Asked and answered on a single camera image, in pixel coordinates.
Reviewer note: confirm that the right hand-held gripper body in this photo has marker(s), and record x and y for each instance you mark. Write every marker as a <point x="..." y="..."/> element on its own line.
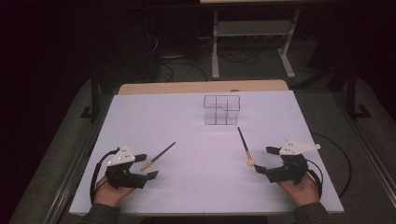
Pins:
<point x="289" y="172"/>

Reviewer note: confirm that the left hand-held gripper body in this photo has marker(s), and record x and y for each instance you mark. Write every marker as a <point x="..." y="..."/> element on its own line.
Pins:
<point x="123" y="179"/>

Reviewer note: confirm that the thin black gold makeup brush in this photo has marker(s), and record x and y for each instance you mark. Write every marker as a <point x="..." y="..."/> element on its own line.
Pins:
<point x="158" y="156"/>

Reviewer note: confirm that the round beige tip makeup brush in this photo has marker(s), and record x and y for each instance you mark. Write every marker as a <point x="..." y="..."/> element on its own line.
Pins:
<point x="245" y="145"/>

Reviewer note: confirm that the clear acrylic organizer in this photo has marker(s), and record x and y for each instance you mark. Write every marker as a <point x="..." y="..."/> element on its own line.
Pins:
<point x="221" y="113"/>

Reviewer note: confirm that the person's left hand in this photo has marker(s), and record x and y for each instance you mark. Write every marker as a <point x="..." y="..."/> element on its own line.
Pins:
<point x="109" y="196"/>

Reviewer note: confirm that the person's right hand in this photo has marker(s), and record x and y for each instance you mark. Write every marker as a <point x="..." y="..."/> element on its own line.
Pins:
<point x="303" y="193"/>

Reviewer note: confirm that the white board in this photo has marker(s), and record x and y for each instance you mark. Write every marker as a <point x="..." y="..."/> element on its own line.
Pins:
<point x="193" y="186"/>

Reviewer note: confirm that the black metal stand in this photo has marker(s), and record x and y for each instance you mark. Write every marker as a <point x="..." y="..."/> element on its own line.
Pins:
<point x="94" y="93"/>
<point x="352" y="93"/>

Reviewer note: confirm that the wooden table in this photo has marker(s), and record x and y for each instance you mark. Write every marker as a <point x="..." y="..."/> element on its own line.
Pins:
<point x="186" y="87"/>

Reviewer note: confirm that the white metal frame desk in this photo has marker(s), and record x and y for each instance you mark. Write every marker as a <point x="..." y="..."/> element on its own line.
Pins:
<point x="252" y="28"/>

